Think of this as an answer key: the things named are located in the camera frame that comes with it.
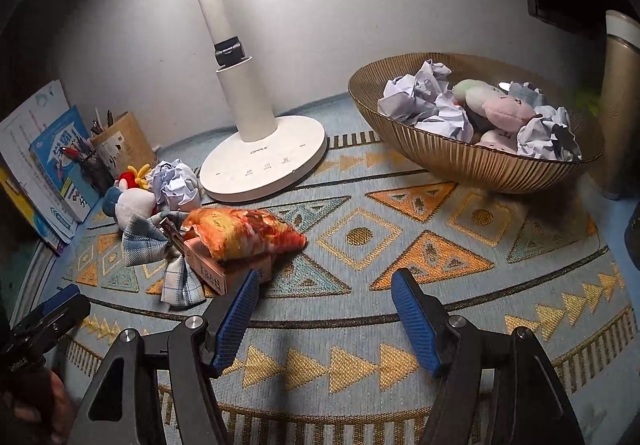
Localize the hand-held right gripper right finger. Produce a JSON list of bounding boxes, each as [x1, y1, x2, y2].
[[391, 267, 586, 445]]

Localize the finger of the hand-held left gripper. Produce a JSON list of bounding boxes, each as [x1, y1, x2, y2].
[[10, 284, 92, 353]]

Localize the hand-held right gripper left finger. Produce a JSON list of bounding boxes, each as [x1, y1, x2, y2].
[[67, 269, 262, 445]]

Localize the gold ribbed bowl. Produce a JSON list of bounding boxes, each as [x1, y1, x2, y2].
[[348, 52, 606, 196]]

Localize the pile of papers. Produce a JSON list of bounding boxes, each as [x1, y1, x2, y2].
[[377, 59, 583, 161]]

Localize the three-bear skewer plush toy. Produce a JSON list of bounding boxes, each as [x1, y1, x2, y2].
[[452, 79, 538, 127]]

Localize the person's left hand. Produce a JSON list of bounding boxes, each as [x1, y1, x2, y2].
[[0, 367, 76, 445]]

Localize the orange cardboard box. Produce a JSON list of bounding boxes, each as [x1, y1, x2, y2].
[[182, 237, 273, 296]]

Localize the orange snack packet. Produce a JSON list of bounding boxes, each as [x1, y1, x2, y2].
[[181, 208, 307, 262]]

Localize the plaid cloth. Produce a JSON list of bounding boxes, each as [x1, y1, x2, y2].
[[122, 210, 207, 308]]

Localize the yellow book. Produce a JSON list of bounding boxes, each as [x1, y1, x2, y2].
[[0, 165, 66, 256]]

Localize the patterned blue table mat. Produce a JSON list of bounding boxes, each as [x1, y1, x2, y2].
[[22, 92, 640, 445]]

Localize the white duck plush toy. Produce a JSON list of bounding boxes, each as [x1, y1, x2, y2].
[[102, 164, 157, 230]]

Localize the black mesh pen holder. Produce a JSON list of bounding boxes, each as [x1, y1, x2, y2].
[[77, 152, 117, 198]]

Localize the blue workbook set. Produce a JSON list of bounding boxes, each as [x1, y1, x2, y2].
[[29, 105, 94, 224]]

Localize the bunch of colourful pens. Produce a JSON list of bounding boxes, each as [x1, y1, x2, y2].
[[59, 135, 96, 166]]

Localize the white desk lamp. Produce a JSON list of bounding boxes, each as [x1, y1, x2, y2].
[[175, 0, 328, 203]]

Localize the brown cardboard pen cup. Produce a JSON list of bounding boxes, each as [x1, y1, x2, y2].
[[90, 111, 157, 171]]

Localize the stack of white paper booklets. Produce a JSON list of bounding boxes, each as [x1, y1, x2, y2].
[[0, 79, 71, 246]]

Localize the bunch of dark pens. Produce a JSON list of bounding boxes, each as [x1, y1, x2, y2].
[[90, 108, 117, 135]]

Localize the tall gold white cup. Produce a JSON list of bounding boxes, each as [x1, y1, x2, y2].
[[587, 10, 640, 200]]

